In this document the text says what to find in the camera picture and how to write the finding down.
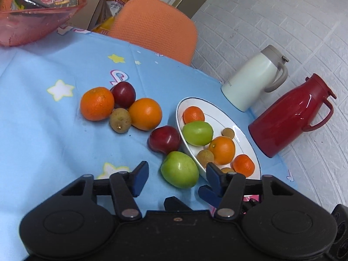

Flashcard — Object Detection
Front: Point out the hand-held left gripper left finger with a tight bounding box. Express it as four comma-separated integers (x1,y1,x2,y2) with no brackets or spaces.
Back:
61,161,149,221

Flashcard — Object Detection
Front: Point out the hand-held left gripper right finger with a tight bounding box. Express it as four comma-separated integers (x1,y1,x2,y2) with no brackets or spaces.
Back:
206,162,295,219

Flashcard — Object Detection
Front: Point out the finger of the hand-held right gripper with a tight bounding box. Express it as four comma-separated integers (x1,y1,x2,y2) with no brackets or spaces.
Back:
164,196,194,211
198,185,221,207

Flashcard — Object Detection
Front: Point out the brown kiwi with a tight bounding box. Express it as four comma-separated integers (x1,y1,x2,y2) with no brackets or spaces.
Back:
109,108,132,134
197,149,215,169

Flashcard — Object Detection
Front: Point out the large smooth orange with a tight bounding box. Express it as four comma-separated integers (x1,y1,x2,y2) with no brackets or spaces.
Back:
208,136,236,165

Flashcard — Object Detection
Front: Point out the textured orange mandarin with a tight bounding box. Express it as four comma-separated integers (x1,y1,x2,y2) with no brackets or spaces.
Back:
183,106,205,124
232,154,255,178
80,87,115,122

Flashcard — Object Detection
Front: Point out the green apple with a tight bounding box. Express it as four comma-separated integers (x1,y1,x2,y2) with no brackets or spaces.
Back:
160,151,200,189
182,121,214,146

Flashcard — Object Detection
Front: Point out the dark red plum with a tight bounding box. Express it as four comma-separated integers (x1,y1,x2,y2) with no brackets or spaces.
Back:
148,125,182,154
110,81,136,109

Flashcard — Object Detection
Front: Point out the white plate with blue rim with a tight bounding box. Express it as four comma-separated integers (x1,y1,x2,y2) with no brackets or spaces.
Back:
176,97,262,197

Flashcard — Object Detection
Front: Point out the red thermos jug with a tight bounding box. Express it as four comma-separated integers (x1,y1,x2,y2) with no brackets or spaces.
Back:
248,73,337,159

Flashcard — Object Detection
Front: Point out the white thermos jug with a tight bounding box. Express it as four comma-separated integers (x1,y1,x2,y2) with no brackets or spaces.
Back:
221,45,289,112

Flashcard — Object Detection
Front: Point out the blue printed tablecloth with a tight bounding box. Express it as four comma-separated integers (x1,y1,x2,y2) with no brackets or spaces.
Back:
0,24,298,261

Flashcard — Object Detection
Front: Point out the orange mesh chair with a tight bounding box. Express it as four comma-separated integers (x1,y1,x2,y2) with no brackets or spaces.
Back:
109,0,198,66

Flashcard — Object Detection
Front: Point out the brown cardboard box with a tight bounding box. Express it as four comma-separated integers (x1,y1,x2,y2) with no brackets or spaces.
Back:
65,0,115,32

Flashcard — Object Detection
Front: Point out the pink translucent plastic bowl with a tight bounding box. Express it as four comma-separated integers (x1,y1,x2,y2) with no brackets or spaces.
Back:
0,0,88,47

